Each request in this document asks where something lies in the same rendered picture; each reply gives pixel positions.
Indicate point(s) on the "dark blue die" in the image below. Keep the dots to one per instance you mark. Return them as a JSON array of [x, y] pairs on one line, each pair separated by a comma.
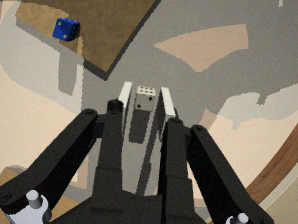
[[66, 29]]

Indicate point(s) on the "brown textured mat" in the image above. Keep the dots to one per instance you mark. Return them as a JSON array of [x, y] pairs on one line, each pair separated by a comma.
[[105, 25]]

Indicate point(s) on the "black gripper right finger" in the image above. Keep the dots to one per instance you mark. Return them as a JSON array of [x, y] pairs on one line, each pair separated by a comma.
[[226, 199]]

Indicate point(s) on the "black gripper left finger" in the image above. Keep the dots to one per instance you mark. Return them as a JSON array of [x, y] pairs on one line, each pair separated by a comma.
[[24, 199]]

